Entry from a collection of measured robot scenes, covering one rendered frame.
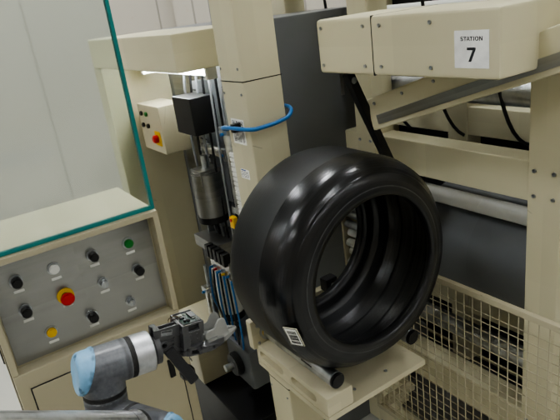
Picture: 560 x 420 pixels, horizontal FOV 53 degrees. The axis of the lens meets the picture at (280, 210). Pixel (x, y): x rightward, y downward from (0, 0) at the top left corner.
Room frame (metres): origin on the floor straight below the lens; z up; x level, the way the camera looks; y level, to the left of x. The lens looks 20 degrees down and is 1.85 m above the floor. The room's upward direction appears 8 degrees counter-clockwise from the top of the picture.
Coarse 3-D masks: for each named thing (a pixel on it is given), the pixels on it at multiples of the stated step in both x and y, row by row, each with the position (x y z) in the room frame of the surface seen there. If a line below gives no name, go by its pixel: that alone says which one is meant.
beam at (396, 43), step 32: (512, 0) 1.28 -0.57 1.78; (544, 0) 1.24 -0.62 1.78; (320, 32) 1.66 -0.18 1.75; (352, 32) 1.54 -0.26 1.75; (384, 32) 1.44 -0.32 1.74; (416, 32) 1.35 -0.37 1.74; (448, 32) 1.27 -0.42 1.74; (512, 32) 1.18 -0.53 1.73; (352, 64) 1.55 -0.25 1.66; (384, 64) 1.45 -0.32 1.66; (416, 64) 1.35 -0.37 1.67; (448, 64) 1.27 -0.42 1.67; (512, 64) 1.18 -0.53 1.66
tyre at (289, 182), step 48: (288, 192) 1.27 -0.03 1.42; (336, 192) 1.22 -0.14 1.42; (384, 192) 1.28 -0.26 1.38; (240, 240) 1.30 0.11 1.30; (288, 240) 1.17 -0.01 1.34; (384, 240) 1.60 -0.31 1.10; (432, 240) 1.36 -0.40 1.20; (240, 288) 1.28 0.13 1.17; (288, 288) 1.14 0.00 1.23; (336, 288) 1.53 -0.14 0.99; (384, 288) 1.51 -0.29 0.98; (432, 288) 1.37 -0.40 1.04; (336, 336) 1.40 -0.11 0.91; (384, 336) 1.27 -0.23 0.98
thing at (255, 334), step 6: (318, 288) 1.63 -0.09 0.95; (318, 294) 1.61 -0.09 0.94; (252, 324) 1.48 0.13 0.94; (252, 330) 1.48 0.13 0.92; (258, 330) 1.49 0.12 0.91; (252, 336) 1.47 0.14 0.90; (258, 336) 1.48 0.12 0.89; (264, 336) 1.49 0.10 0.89; (252, 342) 1.47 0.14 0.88; (258, 342) 1.48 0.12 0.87
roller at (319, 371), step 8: (280, 344) 1.40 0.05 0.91; (288, 352) 1.37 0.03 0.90; (312, 368) 1.27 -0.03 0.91; (320, 368) 1.25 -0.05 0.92; (328, 368) 1.24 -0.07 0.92; (320, 376) 1.24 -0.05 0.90; (328, 376) 1.22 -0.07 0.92; (336, 376) 1.21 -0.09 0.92; (328, 384) 1.21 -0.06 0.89; (336, 384) 1.20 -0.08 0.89
